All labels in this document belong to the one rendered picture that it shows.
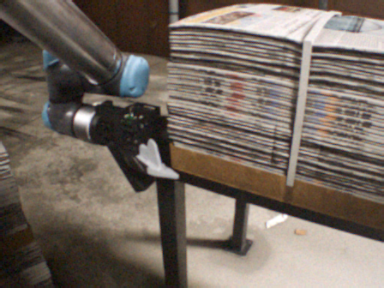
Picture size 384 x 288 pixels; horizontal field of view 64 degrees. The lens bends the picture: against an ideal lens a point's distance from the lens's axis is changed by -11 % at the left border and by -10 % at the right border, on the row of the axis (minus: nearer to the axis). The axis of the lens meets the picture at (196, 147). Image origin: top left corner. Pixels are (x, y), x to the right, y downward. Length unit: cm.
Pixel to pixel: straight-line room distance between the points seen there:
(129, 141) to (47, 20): 27
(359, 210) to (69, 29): 44
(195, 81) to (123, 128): 18
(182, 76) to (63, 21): 17
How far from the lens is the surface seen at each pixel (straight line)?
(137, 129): 56
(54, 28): 45
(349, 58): 39
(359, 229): 64
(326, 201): 46
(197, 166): 51
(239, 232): 144
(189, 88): 46
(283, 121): 42
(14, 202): 69
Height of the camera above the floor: 109
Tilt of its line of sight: 29 degrees down
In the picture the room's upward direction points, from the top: straight up
